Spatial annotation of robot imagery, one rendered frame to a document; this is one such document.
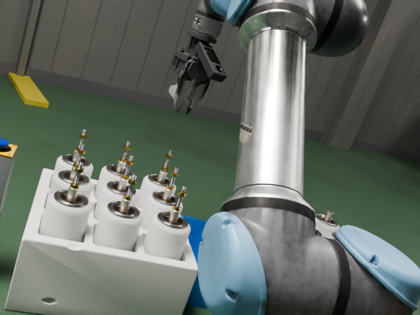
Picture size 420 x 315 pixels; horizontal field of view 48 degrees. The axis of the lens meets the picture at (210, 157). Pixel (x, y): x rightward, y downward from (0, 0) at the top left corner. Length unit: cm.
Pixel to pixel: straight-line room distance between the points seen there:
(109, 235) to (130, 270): 9
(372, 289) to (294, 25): 36
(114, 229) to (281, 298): 61
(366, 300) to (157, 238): 63
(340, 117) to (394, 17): 97
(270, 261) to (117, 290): 65
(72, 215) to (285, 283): 63
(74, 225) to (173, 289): 27
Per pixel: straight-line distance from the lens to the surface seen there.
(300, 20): 69
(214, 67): 117
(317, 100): 438
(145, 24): 328
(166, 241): 108
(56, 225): 106
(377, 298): 57
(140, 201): 132
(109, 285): 110
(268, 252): 50
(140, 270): 108
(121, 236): 107
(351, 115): 455
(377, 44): 449
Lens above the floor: 71
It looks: 16 degrees down
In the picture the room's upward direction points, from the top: 20 degrees clockwise
